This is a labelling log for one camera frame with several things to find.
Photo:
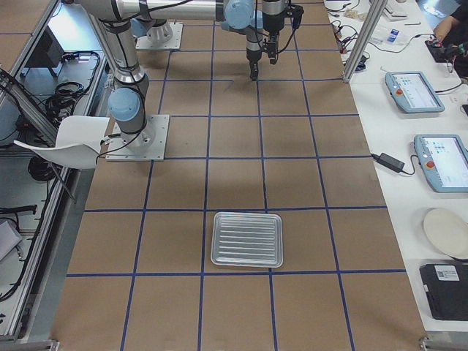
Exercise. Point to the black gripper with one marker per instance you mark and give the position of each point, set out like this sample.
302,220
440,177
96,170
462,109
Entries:
273,22
252,55

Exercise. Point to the ribbed silver metal tray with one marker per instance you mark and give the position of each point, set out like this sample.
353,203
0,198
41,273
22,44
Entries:
247,240

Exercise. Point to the small blue white box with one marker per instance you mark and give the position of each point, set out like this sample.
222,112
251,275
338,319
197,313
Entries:
392,35

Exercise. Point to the far teach pendant tablet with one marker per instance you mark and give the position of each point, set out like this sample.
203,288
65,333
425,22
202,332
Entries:
412,92

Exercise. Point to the teach pendant tablet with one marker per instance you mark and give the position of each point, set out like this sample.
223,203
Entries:
412,92
443,159

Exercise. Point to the black power adapter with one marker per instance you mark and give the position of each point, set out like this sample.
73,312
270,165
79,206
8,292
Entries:
391,163

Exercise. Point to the person in black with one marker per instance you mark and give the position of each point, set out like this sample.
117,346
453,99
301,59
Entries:
453,28

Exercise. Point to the white plastic chair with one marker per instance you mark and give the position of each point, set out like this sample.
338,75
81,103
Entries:
77,142

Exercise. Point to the near teach pendant tablet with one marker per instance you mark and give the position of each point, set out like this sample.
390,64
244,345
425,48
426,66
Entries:
443,159

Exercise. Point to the black monitor on left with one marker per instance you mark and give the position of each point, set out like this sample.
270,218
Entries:
48,53

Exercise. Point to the cream round plate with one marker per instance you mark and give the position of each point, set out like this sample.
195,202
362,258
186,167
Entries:
447,232

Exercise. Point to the black flat box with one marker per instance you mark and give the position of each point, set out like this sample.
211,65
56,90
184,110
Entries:
445,286

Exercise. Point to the aluminium frame post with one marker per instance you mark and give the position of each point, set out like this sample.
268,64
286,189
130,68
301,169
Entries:
368,27

